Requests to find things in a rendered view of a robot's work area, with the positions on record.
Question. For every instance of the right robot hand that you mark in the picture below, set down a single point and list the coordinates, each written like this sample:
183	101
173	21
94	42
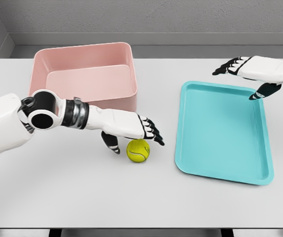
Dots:
257	69

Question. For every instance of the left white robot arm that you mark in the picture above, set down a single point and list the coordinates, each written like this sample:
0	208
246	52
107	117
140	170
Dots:
45	116

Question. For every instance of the pink rectangular basket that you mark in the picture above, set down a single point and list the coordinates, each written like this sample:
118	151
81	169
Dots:
87	76

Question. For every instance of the blue rectangular tray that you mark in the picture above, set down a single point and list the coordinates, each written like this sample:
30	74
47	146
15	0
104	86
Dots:
222	133

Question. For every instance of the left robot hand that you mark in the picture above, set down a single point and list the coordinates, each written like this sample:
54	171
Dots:
129	123

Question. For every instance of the yellow tennis ball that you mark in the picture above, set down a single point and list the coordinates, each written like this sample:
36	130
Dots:
138	150

